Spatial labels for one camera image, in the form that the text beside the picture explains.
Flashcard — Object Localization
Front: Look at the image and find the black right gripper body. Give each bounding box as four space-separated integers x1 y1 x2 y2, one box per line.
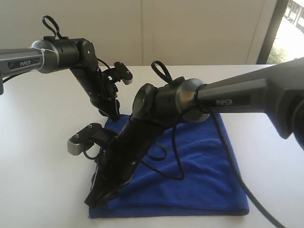
92 137 152 190

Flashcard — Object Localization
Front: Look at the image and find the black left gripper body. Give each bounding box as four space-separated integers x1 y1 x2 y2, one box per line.
89 80 117 109

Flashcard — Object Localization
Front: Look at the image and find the blue microfiber cloth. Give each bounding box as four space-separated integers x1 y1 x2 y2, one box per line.
89 118 249 219

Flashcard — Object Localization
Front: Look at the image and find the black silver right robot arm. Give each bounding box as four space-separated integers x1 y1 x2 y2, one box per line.
85 58 304 208

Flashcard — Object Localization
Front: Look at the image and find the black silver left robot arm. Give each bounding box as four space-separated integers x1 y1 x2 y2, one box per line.
0 15 123 121

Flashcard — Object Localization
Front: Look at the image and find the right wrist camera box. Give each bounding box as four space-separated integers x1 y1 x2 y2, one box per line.
67 123 118 156

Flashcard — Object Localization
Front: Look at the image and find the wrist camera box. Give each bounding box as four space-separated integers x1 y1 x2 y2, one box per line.
67 123 118 156
104 62 133 85

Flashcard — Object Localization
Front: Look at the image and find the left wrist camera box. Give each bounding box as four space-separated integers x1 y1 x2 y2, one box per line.
104 62 133 85

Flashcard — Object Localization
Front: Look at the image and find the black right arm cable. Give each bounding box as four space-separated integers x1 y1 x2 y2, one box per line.
83 60 288 228

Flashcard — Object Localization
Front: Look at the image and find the dark window frame post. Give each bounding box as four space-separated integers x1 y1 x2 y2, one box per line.
256 0 289 65

